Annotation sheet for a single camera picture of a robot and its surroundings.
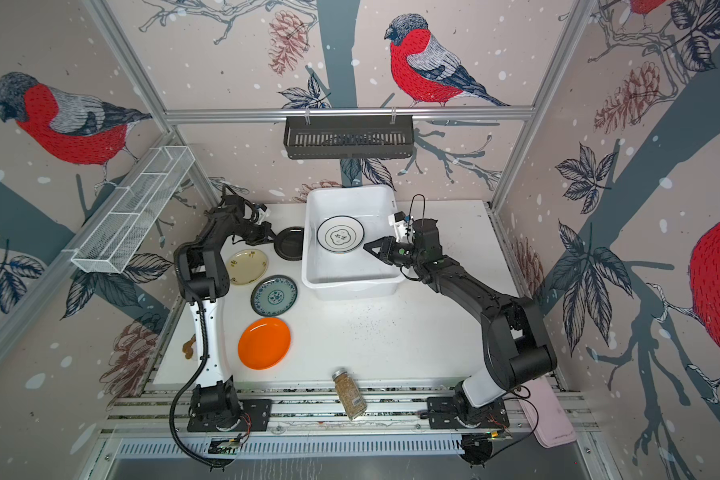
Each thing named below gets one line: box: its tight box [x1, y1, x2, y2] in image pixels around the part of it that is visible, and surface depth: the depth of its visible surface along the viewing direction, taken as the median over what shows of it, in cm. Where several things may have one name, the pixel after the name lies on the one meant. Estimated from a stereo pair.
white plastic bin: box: [301, 185, 406, 301], surface depth 108 cm
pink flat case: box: [517, 377, 577, 449], surface depth 71 cm
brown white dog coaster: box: [182, 333, 196, 359], surface depth 83 cm
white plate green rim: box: [316, 215, 365, 253], surface depth 113 cm
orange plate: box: [238, 317, 292, 370], surface depth 87 cm
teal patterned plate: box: [250, 275, 298, 317], surface depth 97 cm
